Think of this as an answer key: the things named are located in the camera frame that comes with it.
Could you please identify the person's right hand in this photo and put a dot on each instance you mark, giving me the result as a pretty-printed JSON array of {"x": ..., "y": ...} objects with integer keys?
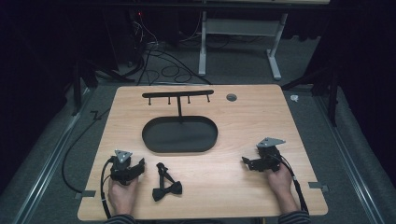
[{"x": 281, "y": 186}]

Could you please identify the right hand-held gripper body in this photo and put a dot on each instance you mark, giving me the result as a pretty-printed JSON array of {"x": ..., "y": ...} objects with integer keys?
[{"x": 268, "y": 155}]

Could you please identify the black metal stand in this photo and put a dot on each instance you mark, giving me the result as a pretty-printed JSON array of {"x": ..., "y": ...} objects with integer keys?
[
  {"x": 81, "y": 84},
  {"x": 323, "y": 90}
]

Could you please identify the grey tape strip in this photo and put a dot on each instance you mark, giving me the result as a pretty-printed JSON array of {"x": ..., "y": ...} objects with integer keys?
[
  {"x": 84, "y": 194},
  {"x": 318, "y": 186}
]

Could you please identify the white desk frame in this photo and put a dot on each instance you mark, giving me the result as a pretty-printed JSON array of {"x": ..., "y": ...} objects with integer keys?
[{"x": 239, "y": 43}]

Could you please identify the aluminium floor rail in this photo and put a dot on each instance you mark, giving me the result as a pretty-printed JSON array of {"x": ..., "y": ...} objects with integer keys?
[
  {"x": 46, "y": 161},
  {"x": 351, "y": 161}
]

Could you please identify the crumpled white paper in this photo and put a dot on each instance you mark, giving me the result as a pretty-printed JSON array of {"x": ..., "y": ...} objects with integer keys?
[{"x": 294, "y": 98}]

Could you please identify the black bow tie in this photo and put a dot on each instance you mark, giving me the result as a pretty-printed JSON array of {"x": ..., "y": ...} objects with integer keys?
[{"x": 166, "y": 185}]

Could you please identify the black hanger stand with tray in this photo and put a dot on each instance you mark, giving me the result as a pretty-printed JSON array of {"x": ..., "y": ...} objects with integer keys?
[{"x": 180, "y": 130}]

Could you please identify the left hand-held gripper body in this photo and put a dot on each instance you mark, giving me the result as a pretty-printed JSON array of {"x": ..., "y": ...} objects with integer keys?
[{"x": 122, "y": 168}]

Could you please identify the person's left hand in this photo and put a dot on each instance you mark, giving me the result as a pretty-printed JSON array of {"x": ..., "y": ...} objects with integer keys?
[{"x": 122, "y": 196}]

